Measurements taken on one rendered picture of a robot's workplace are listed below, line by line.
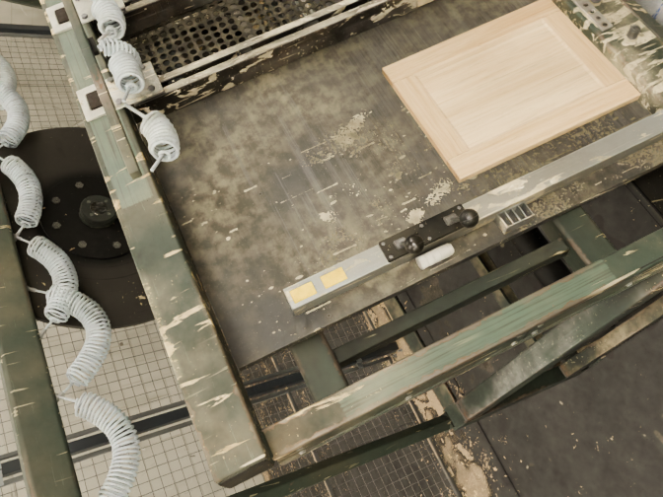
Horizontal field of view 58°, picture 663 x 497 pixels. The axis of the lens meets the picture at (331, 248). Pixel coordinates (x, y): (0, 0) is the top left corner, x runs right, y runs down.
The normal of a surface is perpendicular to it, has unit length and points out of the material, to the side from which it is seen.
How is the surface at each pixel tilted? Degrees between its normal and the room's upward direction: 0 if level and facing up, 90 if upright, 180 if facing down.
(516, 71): 60
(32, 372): 90
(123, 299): 90
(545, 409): 0
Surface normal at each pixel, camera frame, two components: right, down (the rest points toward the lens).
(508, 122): -0.08, -0.43
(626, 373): -0.82, 0.14
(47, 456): 0.38, -0.59
